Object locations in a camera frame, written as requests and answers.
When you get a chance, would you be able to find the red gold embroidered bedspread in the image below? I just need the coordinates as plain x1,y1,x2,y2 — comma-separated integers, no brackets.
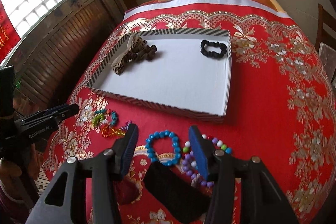
43,0,335,223

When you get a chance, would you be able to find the blue bead bracelet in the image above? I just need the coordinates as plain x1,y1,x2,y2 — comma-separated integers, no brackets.
144,129,182,167

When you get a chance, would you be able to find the orange translucent bead bracelet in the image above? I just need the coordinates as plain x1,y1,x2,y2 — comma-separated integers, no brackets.
101,124,127,139

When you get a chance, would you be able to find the leopard print hair bow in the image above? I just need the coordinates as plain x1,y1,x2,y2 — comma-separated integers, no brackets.
112,33,147,75

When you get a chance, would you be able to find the wooden slatted door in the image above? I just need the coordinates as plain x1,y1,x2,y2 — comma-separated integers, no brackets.
4,0,122,114

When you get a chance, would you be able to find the colourful flower bead bracelet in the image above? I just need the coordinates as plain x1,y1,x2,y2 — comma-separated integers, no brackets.
91,108,119,128

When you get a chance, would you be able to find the red satin hair bow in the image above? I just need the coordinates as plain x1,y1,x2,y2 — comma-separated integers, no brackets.
113,178,139,205

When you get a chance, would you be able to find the brown scrunchie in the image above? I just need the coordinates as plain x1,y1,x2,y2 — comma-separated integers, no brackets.
131,45,157,62

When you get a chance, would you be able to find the wooden chair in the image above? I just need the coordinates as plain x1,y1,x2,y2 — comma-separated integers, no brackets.
315,4,336,51

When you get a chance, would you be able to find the purple bead bracelet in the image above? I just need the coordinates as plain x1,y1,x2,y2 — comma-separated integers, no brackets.
181,150,215,188

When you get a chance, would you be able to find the multicolour pastel bead bracelet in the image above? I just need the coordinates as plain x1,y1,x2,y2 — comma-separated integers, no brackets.
182,133,233,156

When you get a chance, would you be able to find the pink purple bead charm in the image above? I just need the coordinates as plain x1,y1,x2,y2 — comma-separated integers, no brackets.
121,120,133,132

